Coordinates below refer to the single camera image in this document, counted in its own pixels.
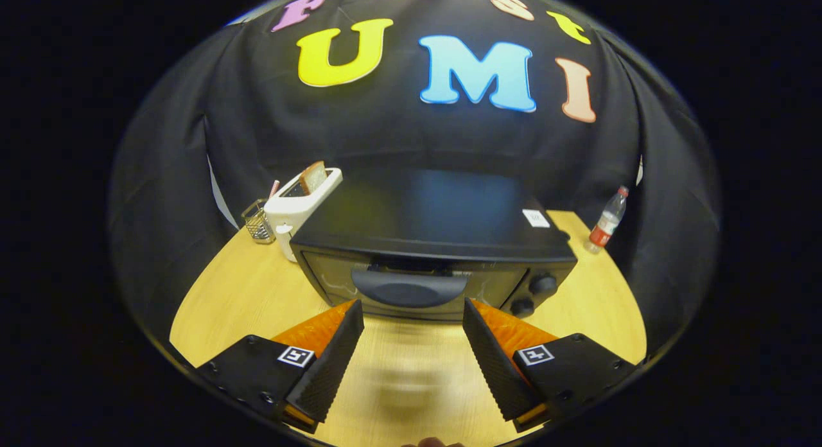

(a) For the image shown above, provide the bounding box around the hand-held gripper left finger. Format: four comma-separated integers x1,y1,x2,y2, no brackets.
196,299,365,434

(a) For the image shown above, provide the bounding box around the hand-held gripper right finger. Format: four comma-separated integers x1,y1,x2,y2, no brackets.
462,298,636,434

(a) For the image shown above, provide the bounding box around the black toaster oven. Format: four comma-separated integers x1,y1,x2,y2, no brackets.
289,168,579,322

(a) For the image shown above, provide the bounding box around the white pop-up toaster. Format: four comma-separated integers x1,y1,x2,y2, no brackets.
264,168,343,263

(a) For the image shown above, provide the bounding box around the clear bottle with red label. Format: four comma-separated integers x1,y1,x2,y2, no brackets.
584,186,630,254

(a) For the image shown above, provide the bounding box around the toasted bread slice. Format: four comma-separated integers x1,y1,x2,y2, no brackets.
299,161,328,195

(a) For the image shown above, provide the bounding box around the wire mesh holder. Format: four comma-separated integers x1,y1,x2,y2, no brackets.
241,199,276,244

